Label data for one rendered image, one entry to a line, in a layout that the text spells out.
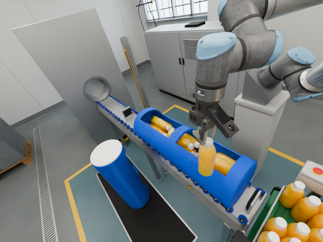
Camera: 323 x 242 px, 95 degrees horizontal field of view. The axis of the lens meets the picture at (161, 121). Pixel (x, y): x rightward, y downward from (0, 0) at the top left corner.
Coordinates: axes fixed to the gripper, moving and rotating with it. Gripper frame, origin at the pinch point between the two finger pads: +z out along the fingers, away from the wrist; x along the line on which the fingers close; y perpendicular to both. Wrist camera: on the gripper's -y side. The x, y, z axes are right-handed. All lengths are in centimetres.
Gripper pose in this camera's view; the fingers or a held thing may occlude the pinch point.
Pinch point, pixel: (207, 141)
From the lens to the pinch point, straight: 62.1
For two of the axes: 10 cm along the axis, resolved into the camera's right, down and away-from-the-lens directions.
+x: -7.8, 4.7, -4.2
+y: -6.2, -4.6, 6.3
